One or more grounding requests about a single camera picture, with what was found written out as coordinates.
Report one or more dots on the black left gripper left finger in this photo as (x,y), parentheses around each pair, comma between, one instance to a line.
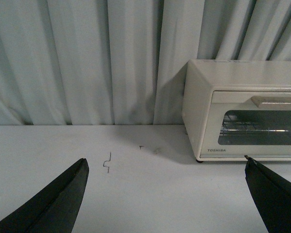
(55,208)

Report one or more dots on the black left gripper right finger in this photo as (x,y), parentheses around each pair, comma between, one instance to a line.
(271,194)

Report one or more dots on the white oven door with window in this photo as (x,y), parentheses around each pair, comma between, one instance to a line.
(239,123)

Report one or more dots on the white Toshiba toaster oven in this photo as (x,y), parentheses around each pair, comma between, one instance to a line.
(204,77)

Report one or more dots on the pale grey curtain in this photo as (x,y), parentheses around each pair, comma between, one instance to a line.
(105,62)

